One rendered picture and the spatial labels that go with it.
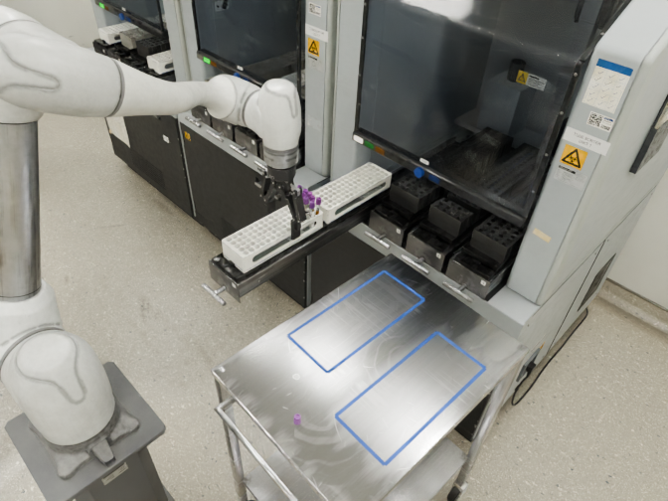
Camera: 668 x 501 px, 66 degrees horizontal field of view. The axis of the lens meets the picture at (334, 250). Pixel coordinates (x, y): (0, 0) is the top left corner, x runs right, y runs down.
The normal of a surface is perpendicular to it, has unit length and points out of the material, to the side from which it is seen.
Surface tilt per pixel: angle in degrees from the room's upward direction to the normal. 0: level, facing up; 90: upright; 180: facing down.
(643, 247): 90
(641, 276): 90
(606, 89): 90
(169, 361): 0
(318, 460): 0
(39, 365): 5
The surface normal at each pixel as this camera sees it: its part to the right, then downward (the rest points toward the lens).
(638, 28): -0.31, -0.43
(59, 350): 0.11, -0.69
